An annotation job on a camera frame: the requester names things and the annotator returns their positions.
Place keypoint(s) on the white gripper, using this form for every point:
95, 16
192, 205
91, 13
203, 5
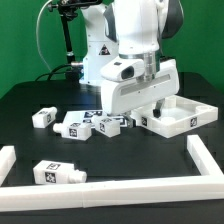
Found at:
126, 87

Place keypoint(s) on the white square table top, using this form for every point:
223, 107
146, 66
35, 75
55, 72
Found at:
179, 115

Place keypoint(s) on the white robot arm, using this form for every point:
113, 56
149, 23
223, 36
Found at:
124, 57

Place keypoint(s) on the white sheet with tags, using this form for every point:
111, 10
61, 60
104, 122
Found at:
85, 116

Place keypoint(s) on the white U-shaped fence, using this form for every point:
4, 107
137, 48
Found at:
208, 185

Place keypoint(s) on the black camera stand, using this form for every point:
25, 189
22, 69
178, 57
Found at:
67, 10

